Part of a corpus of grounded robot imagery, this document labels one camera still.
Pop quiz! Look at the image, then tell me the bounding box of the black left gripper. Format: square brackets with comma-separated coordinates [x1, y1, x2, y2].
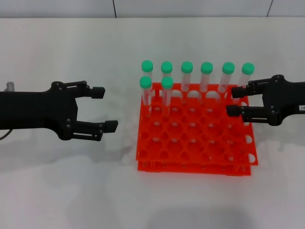
[0, 80, 106, 141]

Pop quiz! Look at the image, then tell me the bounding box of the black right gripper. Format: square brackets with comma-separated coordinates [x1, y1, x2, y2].
[225, 74, 305, 126]

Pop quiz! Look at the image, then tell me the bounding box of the clear test tube green cap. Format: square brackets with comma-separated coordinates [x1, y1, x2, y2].
[234, 62, 255, 104]
[218, 62, 235, 103]
[141, 59, 154, 81]
[181, 61, 194, 104]
[139, 75, 153, 113]
[161, 76, 174, 115]
[161, 61, 173, 79]
[200, 62, 214, 104]

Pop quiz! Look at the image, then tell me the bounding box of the orange test tube rack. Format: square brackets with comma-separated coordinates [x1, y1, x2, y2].
[135, 82, 260, 177]

